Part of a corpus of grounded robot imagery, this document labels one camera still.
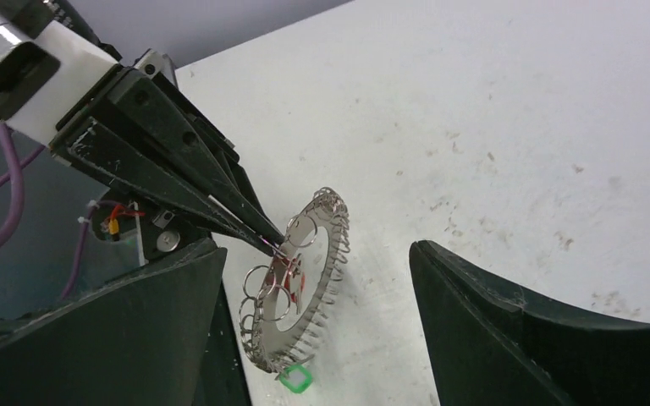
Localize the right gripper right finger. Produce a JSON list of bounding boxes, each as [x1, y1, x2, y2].
[[409, 240, 650, 405]]

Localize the silver keyring disc with rings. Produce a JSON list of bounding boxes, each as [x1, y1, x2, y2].
[[237, 187, 350, 375]]

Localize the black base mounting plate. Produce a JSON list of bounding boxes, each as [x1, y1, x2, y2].
[[89, 195, 253, 406]]

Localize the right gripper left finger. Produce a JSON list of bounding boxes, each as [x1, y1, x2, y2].
[[0, 239, 227, 405]]

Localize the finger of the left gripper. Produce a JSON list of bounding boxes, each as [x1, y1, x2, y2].
[[51, 120, 277, 257], [107, 69, 284, 247]]

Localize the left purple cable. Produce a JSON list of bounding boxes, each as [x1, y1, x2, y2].
[[0, 120, 135, 323]]

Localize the key with red tag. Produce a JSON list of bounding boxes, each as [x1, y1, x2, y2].
[[283, 254, 305, 315]]

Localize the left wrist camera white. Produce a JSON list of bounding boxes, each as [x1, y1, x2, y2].
[[0, 1, 121, 145]]

